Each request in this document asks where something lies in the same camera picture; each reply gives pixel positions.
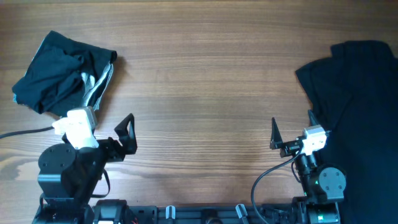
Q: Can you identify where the dark t-shirt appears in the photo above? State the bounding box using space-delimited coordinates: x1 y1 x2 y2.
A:
12 45 96 116

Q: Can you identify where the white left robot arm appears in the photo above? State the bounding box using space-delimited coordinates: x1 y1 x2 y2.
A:
33 114 137 223

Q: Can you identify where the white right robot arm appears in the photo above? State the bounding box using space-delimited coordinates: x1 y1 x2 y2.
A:
262 111 346 223

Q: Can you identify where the pile of dark clothes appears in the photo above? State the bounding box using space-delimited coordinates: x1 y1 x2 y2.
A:
296 40 397 223

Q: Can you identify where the folded dark garment stack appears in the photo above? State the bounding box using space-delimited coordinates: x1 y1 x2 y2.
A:
31 30 118 110

